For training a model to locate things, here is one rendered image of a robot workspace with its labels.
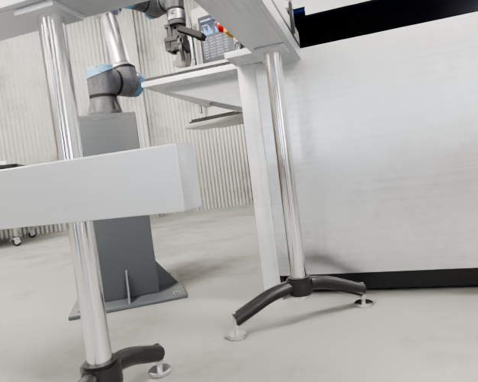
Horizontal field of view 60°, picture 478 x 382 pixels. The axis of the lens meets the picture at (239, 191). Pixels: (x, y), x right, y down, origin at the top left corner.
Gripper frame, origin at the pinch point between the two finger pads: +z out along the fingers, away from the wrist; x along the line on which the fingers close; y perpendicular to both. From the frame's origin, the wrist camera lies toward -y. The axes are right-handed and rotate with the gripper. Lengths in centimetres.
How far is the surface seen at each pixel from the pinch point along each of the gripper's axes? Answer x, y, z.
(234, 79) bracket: 2.6, -19.9, 7.6
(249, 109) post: 12.6, -26.8, 21.3
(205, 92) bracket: 2.5, -7.1, 10.4
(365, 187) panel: 13, -64, 54
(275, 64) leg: 34, -42, 13
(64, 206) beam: 93, -9, 45
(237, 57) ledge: 24.8, -28.2, 5.6
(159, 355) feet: 69, -11, 86
